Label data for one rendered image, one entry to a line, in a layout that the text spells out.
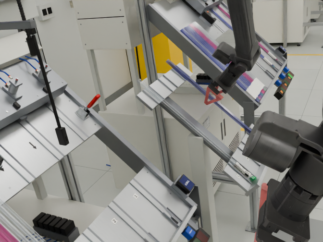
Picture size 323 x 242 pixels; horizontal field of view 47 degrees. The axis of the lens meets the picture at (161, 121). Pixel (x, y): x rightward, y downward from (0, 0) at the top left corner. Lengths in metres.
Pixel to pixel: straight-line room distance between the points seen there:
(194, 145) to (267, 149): 0.88
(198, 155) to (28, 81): 0.66
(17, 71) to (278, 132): 0.80
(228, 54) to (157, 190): 0.51
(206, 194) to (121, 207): 0.52
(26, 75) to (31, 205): 0.61
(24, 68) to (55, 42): 2.30
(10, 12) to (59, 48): 2.29
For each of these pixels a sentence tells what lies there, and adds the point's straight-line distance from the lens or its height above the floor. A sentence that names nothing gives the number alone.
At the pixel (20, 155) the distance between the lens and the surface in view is 1.02.
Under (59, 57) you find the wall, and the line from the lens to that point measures 3.46.
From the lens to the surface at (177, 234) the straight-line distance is 1.07.
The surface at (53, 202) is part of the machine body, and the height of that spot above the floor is 0.62.
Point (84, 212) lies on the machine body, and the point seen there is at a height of 0.62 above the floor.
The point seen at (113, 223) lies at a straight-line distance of 1.01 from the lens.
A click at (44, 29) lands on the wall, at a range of 3.35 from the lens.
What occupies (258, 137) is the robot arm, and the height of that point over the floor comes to 1.21.
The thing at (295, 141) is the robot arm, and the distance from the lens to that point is 0.51.
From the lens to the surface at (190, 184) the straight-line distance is 1.15.
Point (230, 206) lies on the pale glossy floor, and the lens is 2.32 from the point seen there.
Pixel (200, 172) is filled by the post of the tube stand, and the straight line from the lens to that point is 1.43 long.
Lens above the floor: 1.45
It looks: 25 degrees down
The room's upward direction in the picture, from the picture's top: 9 degrees counter-clockwise
